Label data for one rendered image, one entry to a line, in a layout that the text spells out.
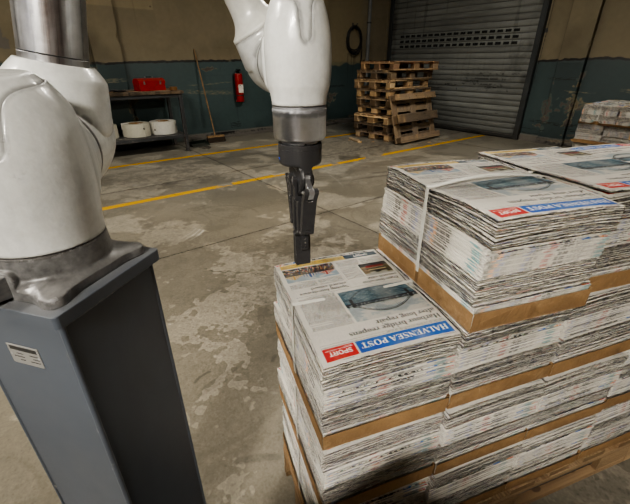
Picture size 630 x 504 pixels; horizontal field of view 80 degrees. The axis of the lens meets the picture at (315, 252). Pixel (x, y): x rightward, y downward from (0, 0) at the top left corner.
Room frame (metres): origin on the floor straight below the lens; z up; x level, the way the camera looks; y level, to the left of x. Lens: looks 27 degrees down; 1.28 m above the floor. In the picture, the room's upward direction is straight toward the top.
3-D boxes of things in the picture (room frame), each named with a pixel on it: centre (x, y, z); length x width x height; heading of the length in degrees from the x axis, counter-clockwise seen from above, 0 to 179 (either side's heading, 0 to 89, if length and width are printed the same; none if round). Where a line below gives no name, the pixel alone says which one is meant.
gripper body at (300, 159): (0.66, 0.03, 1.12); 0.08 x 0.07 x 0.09; 19
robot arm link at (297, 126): (0.66, 0.03, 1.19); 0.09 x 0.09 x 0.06
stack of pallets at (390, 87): (7.57, -1.49, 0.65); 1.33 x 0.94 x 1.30; 131
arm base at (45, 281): (0.48, 0.40, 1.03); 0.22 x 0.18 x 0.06; 164
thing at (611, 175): (0.90, -0.63, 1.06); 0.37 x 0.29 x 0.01; 18
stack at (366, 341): (0.84, -0.50, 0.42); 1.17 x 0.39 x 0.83; 109
